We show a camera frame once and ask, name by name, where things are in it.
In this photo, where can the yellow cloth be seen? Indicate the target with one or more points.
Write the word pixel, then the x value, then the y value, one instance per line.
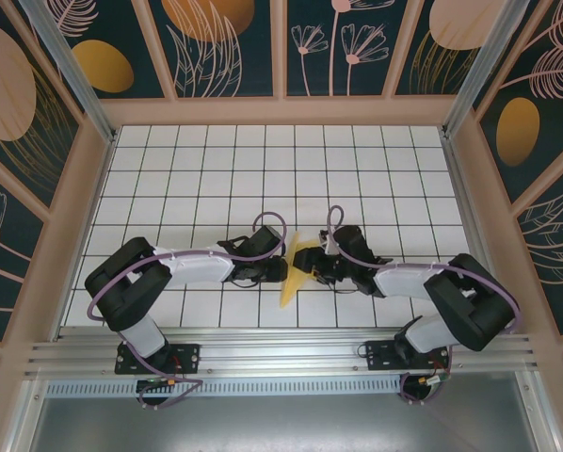
pixel 291 287

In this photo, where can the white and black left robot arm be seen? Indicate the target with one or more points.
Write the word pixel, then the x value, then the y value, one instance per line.
pixel 197 268

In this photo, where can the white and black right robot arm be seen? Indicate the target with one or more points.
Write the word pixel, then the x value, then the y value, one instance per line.
pixel 404 282

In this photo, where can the grey metal sheet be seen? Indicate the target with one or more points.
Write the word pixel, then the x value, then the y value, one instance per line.
pixel 281 424

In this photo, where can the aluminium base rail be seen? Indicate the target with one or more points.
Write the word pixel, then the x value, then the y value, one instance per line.
pixel 281 348

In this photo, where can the aluminium frame post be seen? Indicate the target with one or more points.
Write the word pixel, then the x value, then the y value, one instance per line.
pixel 81 80
pixel 481 70

